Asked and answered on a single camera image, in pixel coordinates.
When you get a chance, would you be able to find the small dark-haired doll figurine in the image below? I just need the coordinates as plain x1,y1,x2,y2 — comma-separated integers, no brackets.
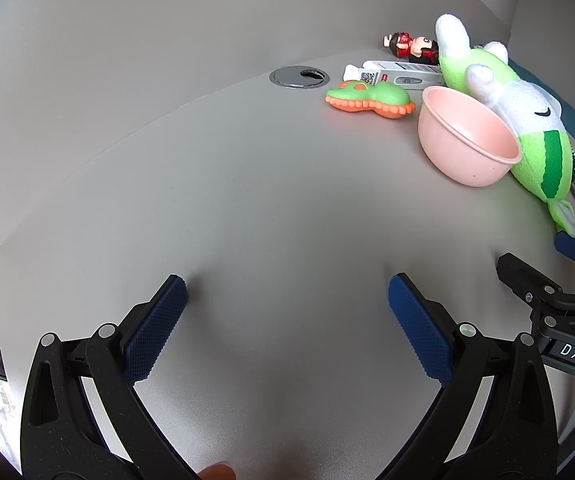
382,31,441,66

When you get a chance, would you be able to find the person's left leg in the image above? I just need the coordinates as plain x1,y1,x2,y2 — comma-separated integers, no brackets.
198,462,237,480

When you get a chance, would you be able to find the pink plastic bowl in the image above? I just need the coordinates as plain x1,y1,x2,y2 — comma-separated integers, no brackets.
417,86,524,188

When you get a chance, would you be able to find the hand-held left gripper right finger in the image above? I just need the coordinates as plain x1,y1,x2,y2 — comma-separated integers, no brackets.
375,272,561,480

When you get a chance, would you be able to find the white tube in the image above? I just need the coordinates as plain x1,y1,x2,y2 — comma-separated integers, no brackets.
344,60,441,81

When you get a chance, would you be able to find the green white plush toy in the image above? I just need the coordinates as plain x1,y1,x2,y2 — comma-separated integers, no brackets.
435,12,575,238

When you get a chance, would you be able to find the green orange rubber toy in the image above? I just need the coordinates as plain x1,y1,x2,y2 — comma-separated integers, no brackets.
325,80,417,121

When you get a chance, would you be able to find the silver desk cable grommet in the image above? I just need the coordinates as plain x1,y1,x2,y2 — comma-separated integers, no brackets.
268,66,329,89

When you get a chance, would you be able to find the white thermometer box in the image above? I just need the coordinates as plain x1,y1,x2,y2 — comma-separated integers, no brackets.
360,71,447,92

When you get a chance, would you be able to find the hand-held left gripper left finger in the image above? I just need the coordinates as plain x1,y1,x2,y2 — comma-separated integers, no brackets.
20,274,198,480

